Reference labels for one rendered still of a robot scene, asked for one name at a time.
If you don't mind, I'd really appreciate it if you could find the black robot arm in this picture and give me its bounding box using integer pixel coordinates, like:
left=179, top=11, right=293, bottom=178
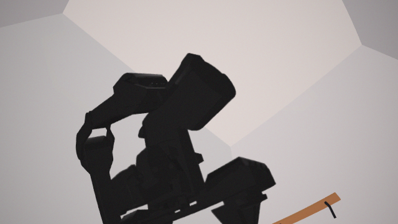
left=76, top=53, right=236, bottom=224

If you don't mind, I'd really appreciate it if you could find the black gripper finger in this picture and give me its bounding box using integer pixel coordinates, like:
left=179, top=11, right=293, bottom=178
left=211, top=194, right=267, bottom=224

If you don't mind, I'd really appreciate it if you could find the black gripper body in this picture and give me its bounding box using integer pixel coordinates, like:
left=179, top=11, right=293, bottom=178
left=118, top=139, right=276, bottom=224

